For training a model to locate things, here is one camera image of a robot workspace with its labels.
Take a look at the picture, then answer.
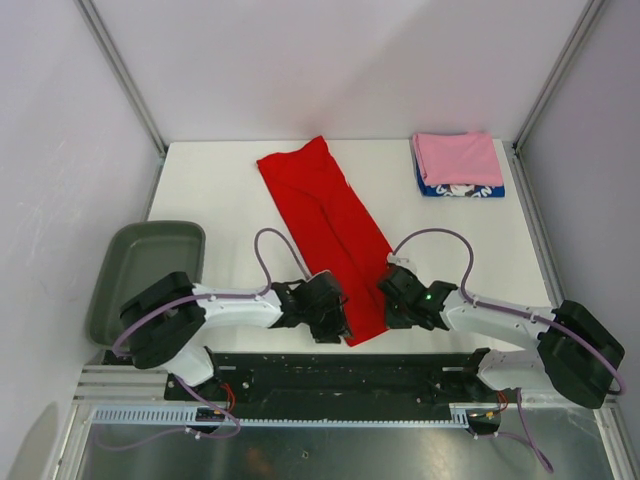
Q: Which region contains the red t shirt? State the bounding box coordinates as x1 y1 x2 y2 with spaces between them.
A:
257 137 391 347

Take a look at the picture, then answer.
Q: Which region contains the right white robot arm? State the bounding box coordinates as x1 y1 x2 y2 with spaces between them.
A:
378 264 625 410

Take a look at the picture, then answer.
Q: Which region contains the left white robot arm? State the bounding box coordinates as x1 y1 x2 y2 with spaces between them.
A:
112 271 352 400

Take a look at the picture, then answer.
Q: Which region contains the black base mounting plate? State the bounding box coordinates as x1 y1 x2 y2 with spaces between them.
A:
164 352 516 423

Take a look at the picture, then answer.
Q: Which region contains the folded blue printed t shirt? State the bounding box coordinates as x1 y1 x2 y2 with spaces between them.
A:
413 148 505 198

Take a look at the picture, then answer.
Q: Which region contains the folded pink t shirt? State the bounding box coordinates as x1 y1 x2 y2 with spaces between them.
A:
412 132 504 187

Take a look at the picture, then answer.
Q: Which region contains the dark green plastic bin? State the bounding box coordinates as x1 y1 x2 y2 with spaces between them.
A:
86 220 206 349

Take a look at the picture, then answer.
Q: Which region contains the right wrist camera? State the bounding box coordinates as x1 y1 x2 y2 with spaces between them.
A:
386 253 417 275

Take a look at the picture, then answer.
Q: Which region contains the right aluminium table rail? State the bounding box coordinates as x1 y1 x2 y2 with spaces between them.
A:
509 147 566 306

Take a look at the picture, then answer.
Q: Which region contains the grey slotted cable duct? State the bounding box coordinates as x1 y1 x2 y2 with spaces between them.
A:
89 403 506 429

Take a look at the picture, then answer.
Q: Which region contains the right aluminium frame post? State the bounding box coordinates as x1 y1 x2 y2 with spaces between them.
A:
512 0 610 152

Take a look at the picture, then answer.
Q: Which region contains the aluminium frame post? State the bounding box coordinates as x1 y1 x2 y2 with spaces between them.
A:
512 0 610 152
74 0 168 158

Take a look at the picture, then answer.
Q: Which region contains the left aluminium frame post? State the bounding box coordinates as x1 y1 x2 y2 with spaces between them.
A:
74 0 168 158

